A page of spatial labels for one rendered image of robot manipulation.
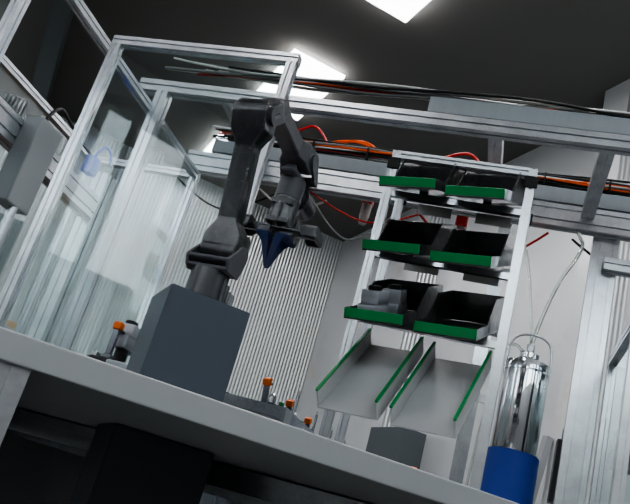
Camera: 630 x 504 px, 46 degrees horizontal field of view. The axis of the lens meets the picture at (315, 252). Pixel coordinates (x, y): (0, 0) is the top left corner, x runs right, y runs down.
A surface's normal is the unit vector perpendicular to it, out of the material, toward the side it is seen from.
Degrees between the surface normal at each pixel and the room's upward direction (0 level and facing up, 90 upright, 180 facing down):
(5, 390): 90
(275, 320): 90
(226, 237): 92
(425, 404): 45
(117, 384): 90
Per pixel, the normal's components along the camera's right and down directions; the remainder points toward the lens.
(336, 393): -0.07, -0.94
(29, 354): 0.43, -0.21
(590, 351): -0.19, -0.40
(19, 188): 0.95, 0.17
